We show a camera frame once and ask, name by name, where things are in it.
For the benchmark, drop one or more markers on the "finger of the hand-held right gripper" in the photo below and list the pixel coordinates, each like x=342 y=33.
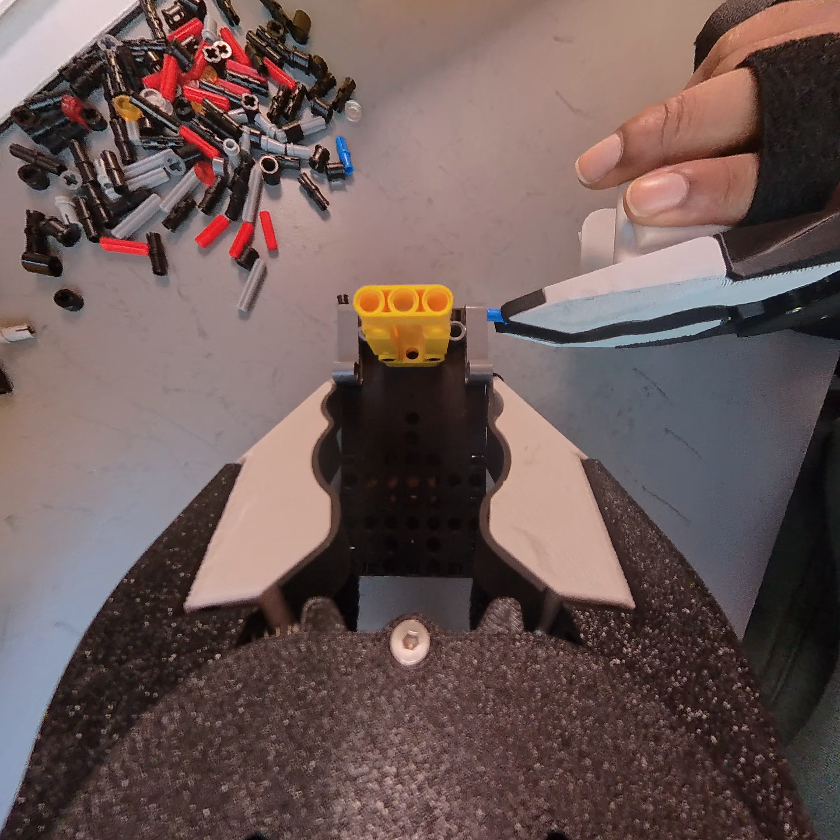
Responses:
x=656 y=339
x=643 y=289

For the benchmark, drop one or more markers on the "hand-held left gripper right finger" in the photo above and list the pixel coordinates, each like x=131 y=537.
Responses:
x=558 y=525

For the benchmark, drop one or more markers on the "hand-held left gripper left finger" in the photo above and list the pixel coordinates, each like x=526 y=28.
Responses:
x=263 y=525

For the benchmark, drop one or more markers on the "black lego model yellow beam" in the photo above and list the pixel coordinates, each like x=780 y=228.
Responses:
x=407 y=486

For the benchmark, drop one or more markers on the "blue lego pin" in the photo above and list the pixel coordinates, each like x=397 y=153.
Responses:
x=494 y=315

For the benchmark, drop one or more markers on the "pile of loose lego pieces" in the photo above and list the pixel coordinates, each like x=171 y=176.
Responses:
x=171 y=131

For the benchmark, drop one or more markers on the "person's right hand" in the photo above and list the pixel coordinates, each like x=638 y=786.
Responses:
x=696 y=145

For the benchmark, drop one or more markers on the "white stand base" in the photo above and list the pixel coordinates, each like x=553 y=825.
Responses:
x=40 y=33

